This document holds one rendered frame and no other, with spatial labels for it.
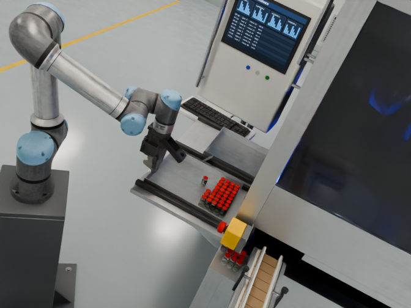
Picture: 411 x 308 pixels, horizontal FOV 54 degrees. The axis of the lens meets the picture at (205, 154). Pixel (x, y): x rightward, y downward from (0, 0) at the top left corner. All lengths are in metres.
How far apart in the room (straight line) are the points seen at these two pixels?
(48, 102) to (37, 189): 0.31
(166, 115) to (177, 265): 1.29
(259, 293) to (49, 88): 0.97
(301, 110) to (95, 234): 1.69
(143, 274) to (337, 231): 1.36
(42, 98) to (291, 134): 0.84
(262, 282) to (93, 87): 0.82
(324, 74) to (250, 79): 1.19
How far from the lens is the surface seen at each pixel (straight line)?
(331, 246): 1.39
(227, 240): 1.36
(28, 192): 1.56
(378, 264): 1.41
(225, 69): 2.31
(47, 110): 1.52
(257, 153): 2.00
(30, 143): 1.48
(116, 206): 2.71
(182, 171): 1.70
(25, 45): 1.28
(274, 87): 2.22
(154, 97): 1.41
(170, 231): 2.65
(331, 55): 1.09
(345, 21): 1.07
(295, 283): 1.53
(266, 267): 1.43
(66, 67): 1.27
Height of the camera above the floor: 1.95
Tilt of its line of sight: 35 degrees down
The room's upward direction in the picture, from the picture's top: 21 degrees clockwise
